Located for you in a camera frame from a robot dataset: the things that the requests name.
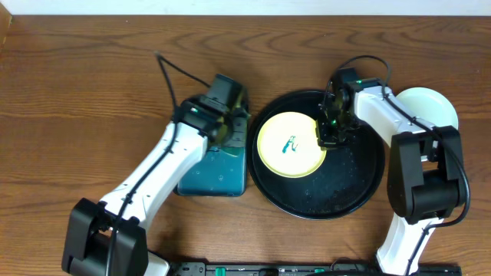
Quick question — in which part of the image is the yellow plate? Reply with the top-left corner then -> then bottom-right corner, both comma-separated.
254,112 -> 327,179

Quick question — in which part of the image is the white plate with scribble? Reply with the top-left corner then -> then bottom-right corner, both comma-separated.
396,87 -> 459,130

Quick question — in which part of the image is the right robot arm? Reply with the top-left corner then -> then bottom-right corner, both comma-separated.
317,78 -> 470,275

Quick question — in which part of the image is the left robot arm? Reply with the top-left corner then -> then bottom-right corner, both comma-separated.
61,96 -> 249,275

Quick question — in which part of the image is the round black serving tray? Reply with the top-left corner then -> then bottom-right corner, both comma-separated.
246,89 -> 385,220

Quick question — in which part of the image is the teal rectangular tray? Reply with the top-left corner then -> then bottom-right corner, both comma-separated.
174,100 -> 250,197

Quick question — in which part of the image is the brown cardboard box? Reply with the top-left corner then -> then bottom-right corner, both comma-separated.
0,4 -> 12,50

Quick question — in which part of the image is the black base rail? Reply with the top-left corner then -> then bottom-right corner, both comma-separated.
168,260 -> 463,276

